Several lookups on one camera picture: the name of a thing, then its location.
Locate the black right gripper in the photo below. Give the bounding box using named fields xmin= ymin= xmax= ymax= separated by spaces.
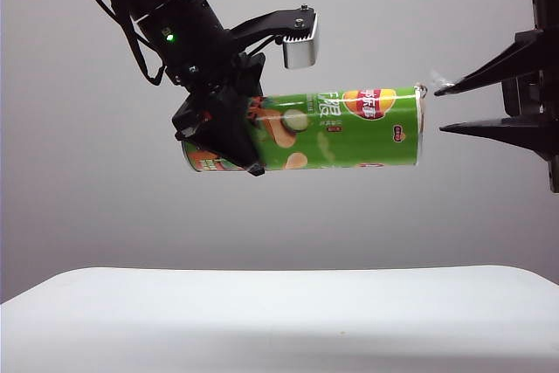
xmin=434 ymin=0 xmax=559 ymax=193

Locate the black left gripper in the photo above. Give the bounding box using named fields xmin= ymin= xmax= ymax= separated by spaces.
xmin=165 ymin=47 xmax=266 ymax=180

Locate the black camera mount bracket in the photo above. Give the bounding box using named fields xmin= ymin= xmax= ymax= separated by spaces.
xmin=225 ymin=3 xmax=318 ymax=50

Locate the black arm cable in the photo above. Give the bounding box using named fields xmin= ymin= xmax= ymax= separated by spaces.
xmin=65 ymin=0 xmax=168 ymax=86

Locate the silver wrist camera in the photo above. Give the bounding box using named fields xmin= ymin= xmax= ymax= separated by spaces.
xmin=281 ymin=12 xmax=321 ymax=71

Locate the thin black camera cable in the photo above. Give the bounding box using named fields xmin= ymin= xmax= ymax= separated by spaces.
xmin=238 ymin=35 xmax=284 ymax=60

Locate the green Lay's chips tub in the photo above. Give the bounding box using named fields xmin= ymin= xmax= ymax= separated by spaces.
xmin=181 ymin=82 xmax=428 ymax=173

